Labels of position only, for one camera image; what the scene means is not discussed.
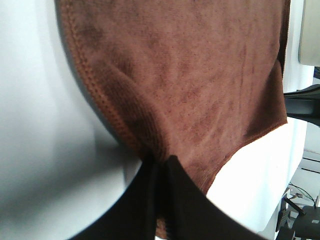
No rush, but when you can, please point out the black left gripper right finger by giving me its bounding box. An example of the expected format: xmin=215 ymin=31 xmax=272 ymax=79
xmin=163 ymin=155 xmax=263 ymax=240

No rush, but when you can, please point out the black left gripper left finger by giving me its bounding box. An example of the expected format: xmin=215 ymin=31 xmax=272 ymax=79
xmin=70 ymin=155 xmax=161 ymax=240

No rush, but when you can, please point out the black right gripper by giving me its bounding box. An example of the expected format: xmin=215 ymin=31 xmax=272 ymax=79
xmin=284 ymin=84 xmax=320 ymax=123

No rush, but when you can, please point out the brown microfiber towel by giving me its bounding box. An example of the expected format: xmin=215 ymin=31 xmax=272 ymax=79
xmin=55 ymin=0 xmax=291 ymax=240

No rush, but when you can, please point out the beige plastic bin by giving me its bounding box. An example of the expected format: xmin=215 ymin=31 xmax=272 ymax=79
xmin=299 ymin=0 xmax=320 ymax=67

